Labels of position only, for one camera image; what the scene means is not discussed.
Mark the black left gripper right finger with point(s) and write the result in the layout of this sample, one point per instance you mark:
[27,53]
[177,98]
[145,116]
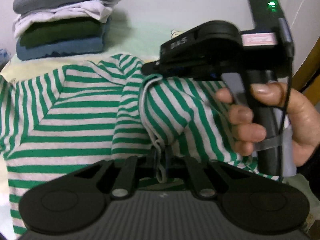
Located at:
[249,201]

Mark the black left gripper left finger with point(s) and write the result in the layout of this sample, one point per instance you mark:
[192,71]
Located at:
[77,200]

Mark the green white striped shirt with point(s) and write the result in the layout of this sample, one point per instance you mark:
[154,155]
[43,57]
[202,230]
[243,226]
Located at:
[78,114]

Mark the blue folded garment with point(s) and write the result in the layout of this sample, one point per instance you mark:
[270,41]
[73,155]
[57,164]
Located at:
[90,45]

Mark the blue patterned cloth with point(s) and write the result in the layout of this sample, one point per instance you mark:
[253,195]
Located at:
[4,57]

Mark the dark green folded garment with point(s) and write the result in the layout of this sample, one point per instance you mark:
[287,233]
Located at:
[69,29]

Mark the wooden bed frame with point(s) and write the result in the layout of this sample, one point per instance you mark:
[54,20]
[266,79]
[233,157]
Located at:
[306,79]

